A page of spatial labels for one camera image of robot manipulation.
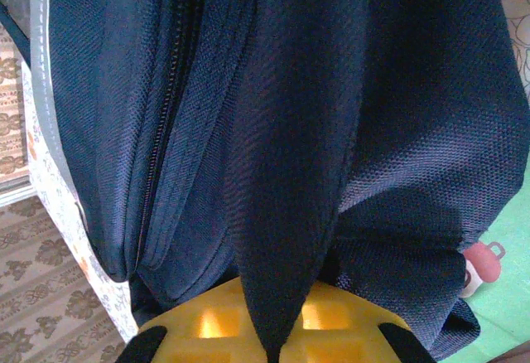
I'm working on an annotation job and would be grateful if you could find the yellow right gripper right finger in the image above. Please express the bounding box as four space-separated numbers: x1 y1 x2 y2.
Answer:
280 280 438 363

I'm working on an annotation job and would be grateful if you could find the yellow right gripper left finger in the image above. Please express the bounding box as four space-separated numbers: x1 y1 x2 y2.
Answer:
118 276 267 363

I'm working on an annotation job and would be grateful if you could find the navy blue student backpack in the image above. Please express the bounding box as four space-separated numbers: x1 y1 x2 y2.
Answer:
0 0 530 362

